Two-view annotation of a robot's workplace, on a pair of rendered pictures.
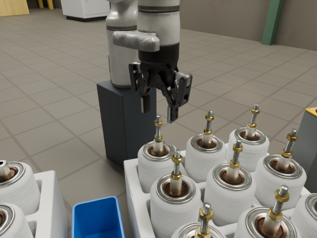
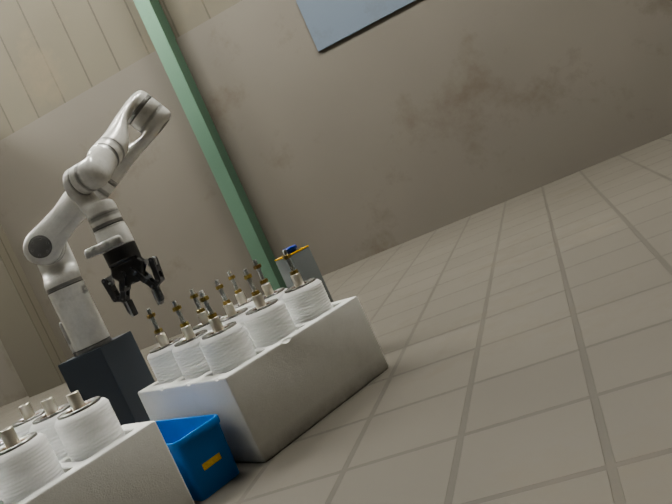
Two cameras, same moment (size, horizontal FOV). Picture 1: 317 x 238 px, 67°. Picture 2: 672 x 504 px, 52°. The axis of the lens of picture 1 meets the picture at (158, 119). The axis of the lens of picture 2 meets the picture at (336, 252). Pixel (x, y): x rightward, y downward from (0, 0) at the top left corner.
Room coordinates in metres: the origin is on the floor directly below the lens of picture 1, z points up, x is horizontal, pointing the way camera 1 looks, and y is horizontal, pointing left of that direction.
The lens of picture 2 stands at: (-1.13, 0.31, 0.41)
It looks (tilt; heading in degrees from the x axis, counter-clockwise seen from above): 4 degrees down; 333
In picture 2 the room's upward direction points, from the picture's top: 24 degrees counter-clockwise
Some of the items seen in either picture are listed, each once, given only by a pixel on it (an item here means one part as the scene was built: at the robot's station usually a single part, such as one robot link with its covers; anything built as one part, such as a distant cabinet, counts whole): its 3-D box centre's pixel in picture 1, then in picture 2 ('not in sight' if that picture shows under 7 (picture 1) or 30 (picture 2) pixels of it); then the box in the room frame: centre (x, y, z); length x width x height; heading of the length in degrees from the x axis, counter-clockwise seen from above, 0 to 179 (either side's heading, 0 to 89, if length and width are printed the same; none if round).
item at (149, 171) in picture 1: (158, 180); (182, 381); (0.44, 0.00, 0.16); 0.10 x 0.10 x 0.18
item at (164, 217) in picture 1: (173, 220); (209, 376); (0.33, -0.03, 0.16); 0.10 x 0.10 x 0.18
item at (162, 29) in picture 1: (151, 24); (108, 236); (0.43, 0.01, 0.53); 0.11 x 0.09 x 0.06; 142
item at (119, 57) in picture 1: (124, 57); (80, 317); (0.73, 0.10, 0.39); 0.09 x 0.09 x 0.17; 44
